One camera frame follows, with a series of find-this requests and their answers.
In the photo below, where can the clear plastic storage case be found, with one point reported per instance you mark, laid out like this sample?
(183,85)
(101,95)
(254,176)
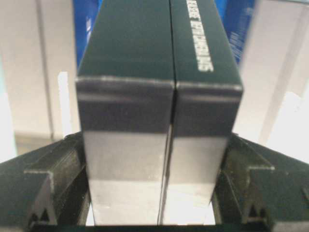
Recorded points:
(38,67)

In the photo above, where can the blue foam liner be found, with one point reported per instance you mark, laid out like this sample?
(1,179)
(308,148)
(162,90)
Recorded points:
(236,16)

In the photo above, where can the black RealSense box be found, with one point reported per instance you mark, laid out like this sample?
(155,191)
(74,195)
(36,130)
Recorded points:
(158,93)

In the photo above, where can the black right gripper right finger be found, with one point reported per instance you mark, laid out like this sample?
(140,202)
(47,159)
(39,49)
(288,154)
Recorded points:
(261,189)

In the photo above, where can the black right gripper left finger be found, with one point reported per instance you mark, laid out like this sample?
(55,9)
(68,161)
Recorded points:
(46,186)

